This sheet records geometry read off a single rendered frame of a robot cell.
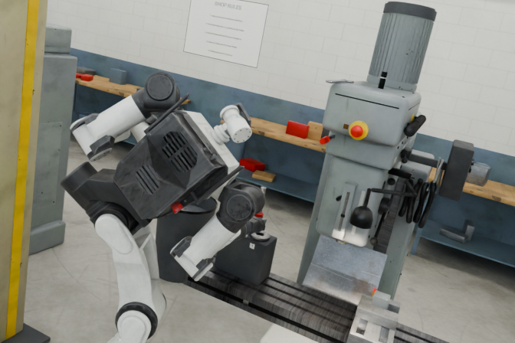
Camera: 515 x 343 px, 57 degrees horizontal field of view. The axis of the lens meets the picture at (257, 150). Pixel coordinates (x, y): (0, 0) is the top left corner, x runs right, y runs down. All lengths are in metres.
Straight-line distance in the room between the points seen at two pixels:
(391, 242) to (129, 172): 1.29
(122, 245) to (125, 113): 0.41
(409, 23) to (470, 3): 4.09
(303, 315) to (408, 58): 1.07
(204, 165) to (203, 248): 0.31
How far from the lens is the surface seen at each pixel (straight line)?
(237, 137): 1.45
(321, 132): 5.71
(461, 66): 5.94
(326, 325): 1.93
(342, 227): 1.74
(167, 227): 3.69
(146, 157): 1.37
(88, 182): 1.56
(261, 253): 1.99
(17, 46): 2.60
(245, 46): 6.56
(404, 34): 1.91
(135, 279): 1.65
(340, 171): 1.73
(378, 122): 1.55
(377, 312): 1.90
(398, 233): 2.24
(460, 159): 1.97
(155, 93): 1.45
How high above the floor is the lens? 2.00
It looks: 14 degrees down
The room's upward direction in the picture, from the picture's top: 11 degrees clockwise
